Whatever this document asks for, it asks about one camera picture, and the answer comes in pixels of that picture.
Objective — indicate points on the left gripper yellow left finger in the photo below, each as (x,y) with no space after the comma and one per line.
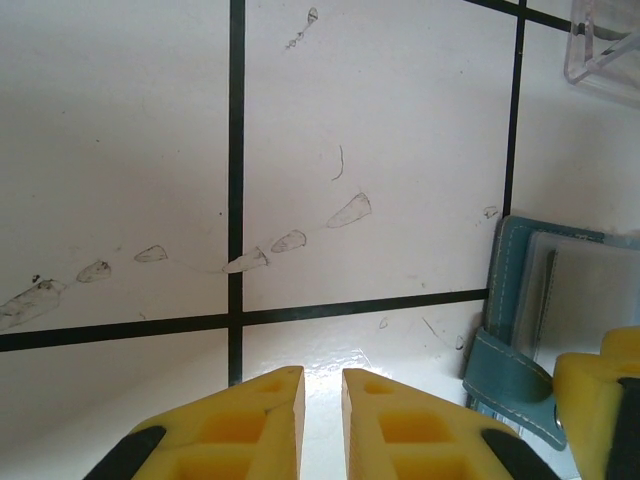
(235,430)

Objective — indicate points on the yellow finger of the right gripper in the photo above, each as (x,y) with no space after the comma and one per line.
(595,415)
(625,345)

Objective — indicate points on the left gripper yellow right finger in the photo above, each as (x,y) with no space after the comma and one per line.
(410,430)

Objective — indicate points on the teal card holder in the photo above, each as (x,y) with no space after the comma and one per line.
(510,260)

